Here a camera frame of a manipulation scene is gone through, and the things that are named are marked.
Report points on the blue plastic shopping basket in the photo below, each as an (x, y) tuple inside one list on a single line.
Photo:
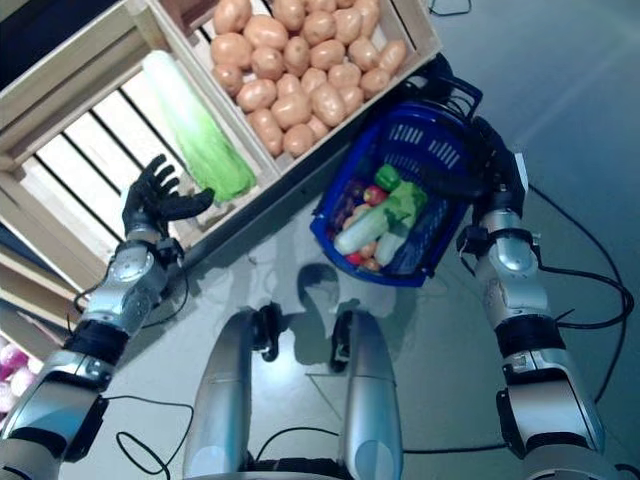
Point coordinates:
[(380, 122)]

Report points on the wooden crate of potatoes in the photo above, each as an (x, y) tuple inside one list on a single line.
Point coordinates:
[(420, 25)]

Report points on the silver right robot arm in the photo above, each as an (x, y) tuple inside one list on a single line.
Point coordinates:
[(510, 280)]

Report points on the wooden slatted cabbage crate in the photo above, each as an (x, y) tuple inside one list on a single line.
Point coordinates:
[(65, 100)]

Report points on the green white napa cabbage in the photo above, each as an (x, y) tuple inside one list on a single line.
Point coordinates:
[(200, 130), (360, 227), (387, 247)]

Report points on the small brown basket potato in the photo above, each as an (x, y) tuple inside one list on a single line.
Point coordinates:
[(359, 212), (367, 250), (372, 264)]

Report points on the silver right robot leg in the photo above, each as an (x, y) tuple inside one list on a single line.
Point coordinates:
[(372, 400)]

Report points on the purple white turnip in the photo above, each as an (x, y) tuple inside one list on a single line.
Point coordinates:
[(24, 382), (5, 400), (10, 355)]

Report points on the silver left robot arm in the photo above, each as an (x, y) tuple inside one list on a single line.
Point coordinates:
[(125, 285)]

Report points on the green bell pepper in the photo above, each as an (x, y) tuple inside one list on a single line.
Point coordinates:
[(387, 176)]

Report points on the purple eggplant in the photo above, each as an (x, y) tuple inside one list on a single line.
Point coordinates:
[(348, 196)]

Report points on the black robot waist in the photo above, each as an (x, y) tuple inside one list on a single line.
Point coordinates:
[(295, 469)]

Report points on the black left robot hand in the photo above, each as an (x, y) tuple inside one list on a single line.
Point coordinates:
[(145, 205)]

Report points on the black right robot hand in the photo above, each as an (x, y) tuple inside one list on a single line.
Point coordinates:
[(500, 180)]

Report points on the red apple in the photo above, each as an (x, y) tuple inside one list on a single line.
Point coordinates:
[(376, 195)]

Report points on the red tomato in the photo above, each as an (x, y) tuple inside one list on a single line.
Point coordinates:
[(355, 257)]

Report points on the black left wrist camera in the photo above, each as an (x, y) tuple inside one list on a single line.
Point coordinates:
[(170, 247)]

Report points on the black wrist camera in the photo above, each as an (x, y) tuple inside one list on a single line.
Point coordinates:
[(170, 247), (470, 237)]

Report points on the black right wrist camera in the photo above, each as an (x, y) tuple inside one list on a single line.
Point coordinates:
[(470, 237)]

